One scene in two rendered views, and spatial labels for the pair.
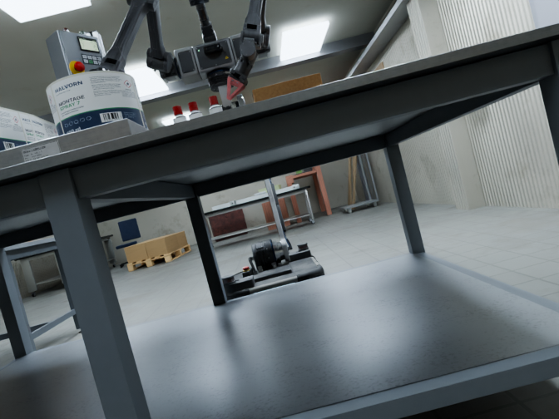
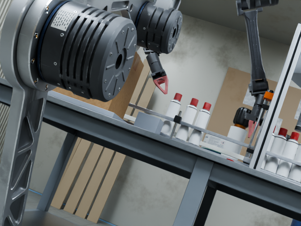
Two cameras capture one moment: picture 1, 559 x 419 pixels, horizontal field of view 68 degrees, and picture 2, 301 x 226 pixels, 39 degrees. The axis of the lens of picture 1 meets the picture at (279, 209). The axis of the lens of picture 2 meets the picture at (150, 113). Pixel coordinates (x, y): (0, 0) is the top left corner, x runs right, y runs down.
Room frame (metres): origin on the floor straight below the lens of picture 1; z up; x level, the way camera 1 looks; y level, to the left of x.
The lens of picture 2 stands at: (3.49, 0.51, 0.70)
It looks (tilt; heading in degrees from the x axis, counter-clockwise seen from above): 8 degrees up; 194
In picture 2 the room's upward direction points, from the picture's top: 21 degrees clockwise
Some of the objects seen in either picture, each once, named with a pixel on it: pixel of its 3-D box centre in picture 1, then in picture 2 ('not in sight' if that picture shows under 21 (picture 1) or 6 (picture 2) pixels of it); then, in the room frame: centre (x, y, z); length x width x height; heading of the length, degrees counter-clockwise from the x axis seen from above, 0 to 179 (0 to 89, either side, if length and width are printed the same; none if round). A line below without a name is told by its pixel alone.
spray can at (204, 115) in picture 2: (183, 132); (200, 124); (1.60, 0.28, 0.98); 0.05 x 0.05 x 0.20
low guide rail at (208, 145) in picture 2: not in sight; (184, 137); (1.56, 0.23, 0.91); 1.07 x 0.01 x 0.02; 90
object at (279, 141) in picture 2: not in sight; (276, 150); (1.59, 0.63, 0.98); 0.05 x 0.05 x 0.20
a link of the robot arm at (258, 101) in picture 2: not in sight; (261, 102); (1.53, 0.50, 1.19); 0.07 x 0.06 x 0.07; 1
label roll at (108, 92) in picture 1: (100, 115); (217, 151); (1.01, 0.36, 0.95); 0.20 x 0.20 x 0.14
